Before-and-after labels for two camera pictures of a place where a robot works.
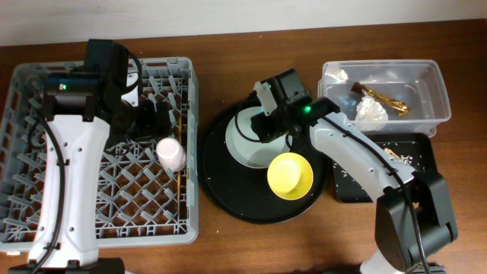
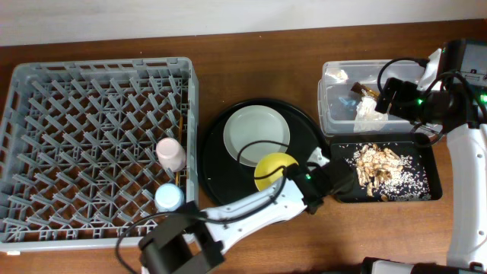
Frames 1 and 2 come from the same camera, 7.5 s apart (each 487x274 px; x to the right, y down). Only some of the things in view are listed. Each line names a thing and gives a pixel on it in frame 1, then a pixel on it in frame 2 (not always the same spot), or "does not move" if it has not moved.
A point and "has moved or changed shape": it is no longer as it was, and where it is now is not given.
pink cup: (170, 154) does not move
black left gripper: (151, 119) -> (338, 175)
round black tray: (244, 192) does not move
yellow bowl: (290, 176) has moved or changed shape
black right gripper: (264, 125) -> (390, 96)
